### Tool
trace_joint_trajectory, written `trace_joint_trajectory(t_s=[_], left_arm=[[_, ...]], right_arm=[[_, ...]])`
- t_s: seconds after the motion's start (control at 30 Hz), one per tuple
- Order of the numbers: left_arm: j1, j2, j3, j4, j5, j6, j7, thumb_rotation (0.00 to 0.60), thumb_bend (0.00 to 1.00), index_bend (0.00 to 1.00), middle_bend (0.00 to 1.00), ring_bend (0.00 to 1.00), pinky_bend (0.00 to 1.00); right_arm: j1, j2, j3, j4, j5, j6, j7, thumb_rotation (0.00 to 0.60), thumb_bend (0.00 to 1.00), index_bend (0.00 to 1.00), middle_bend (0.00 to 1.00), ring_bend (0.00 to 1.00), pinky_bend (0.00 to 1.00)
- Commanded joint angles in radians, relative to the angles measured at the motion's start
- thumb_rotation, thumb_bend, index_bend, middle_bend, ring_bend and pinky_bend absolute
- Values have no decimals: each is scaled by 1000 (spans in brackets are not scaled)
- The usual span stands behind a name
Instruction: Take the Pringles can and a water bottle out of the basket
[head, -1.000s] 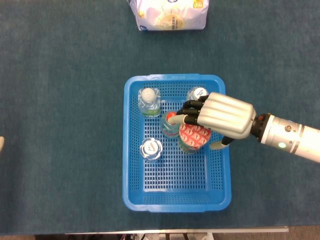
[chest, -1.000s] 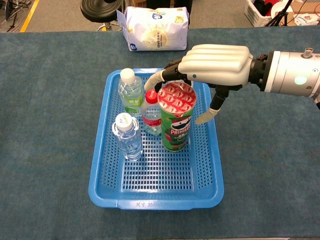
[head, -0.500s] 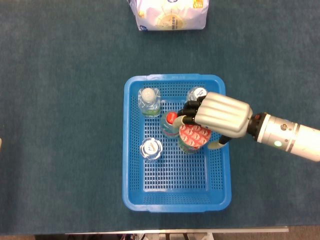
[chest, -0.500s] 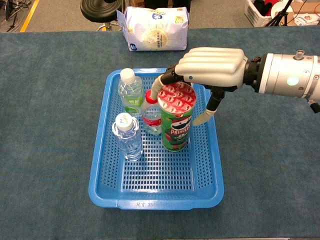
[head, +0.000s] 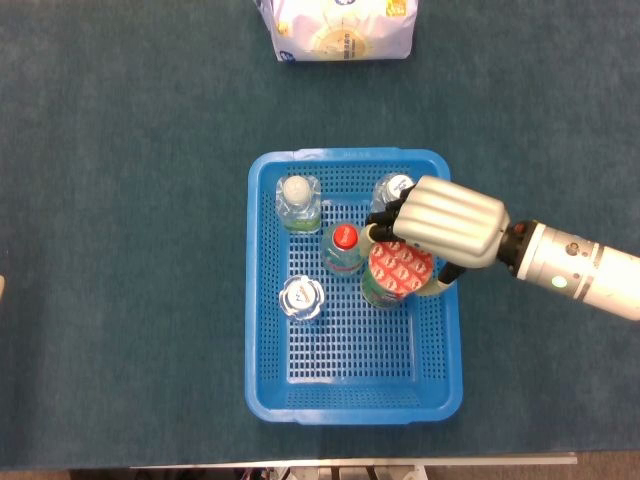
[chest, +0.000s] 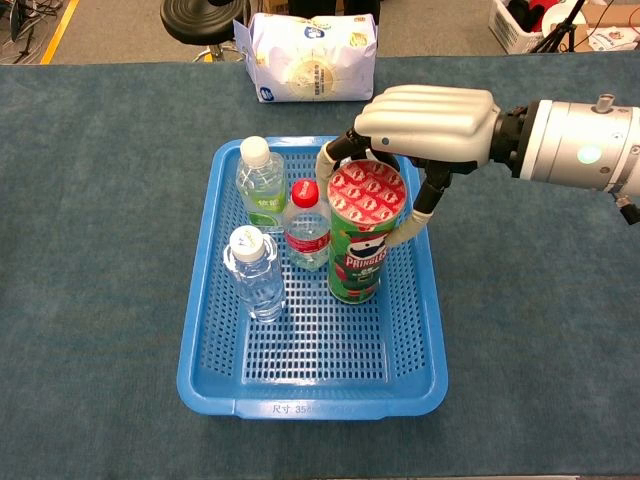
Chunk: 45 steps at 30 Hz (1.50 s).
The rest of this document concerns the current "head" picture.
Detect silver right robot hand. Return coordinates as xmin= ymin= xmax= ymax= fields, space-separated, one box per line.
xmin=360 ymin=174 xmax=511 ymax=297

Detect blue label water bottle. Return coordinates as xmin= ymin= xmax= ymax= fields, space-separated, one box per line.
xmin=370 ymin=172 xmax=417 ymax=214

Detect green Pringles can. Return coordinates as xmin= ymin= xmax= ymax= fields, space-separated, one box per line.
xmin=360 ymin=239 xmax=435 ymax=311

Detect blue perforated plastic basket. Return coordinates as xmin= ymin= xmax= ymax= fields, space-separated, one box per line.
xmin=244 ymin=147 xmax=465 ymax=426

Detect red cap water bottle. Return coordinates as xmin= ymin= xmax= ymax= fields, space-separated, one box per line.
xmin=319 ymin=223 xmax=366 ymax=276

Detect teal table cloth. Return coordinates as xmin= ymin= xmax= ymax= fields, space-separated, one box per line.
xmin=0 ymin=0 xmax=640 ymax=471

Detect green label water bottle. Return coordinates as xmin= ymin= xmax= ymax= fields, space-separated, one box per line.
xmin=274 ymin=174 xmax=323 ymax=235

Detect clear ribbed water bottle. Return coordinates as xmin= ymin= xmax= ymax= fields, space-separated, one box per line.
xmin=278 ymin=274 xmax=327 ymax=325

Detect white printed flour bag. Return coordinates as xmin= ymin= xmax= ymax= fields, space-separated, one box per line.
xmin=254 ymin=0 xmax=417 ymax=63

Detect white table edge strip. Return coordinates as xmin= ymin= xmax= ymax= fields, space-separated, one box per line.
xmin=129 ymin=452 xmax=579 ymax=469

